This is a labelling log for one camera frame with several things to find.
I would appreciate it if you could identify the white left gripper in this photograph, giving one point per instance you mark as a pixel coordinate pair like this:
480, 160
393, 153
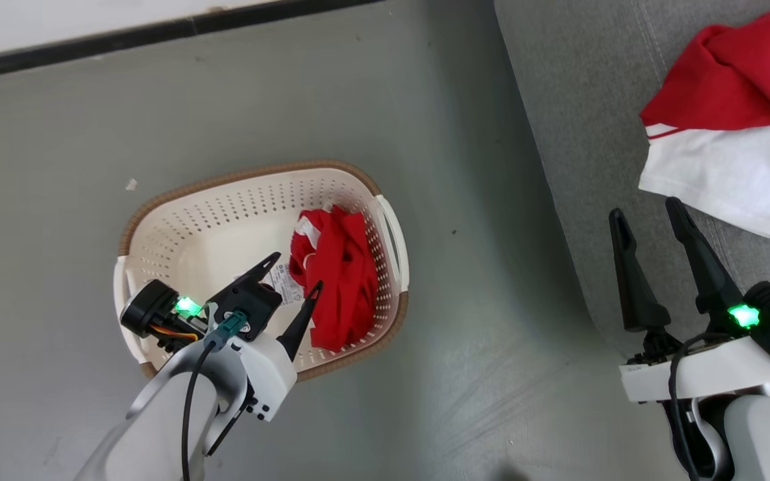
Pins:
268, 377

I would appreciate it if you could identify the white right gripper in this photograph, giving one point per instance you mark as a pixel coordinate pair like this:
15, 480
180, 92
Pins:
712, 371

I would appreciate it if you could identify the plain red garment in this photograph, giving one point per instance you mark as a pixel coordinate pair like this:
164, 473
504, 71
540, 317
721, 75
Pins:
341, 280

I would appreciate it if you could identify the red and white garment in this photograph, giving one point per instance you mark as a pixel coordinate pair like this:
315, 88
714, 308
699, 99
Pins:
726, 73

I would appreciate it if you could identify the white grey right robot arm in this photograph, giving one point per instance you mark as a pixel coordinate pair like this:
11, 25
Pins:
759, 434

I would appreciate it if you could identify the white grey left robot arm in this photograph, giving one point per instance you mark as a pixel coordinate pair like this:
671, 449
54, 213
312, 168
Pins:
151, 427

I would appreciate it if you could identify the grey fabric sofa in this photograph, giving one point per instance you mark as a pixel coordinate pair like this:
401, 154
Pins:
585, 100

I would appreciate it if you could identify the paper label sticker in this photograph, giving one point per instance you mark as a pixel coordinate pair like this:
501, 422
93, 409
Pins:
286, 284

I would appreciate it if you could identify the cream laundry basket brown rim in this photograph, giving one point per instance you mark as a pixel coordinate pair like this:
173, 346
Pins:
224, 214

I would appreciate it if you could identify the black baseboard strip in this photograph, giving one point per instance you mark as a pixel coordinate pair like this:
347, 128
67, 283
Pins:
91, 47

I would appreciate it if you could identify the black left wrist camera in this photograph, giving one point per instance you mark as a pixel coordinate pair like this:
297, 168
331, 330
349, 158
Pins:
148, 314

